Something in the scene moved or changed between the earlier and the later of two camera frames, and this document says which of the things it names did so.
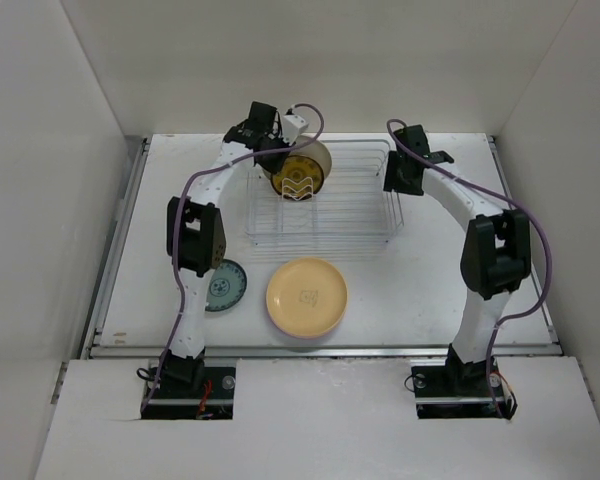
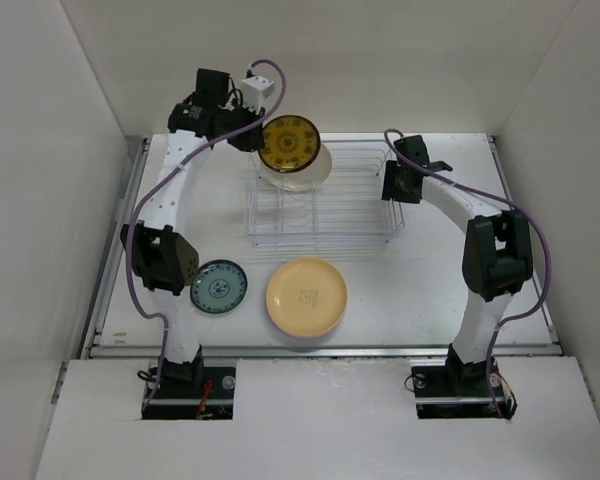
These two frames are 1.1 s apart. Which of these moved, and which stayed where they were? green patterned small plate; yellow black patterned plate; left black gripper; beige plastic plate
Moved: yellow black patterned plate; left black gripper; beige plastic plate
Stayed: green patterned small plate
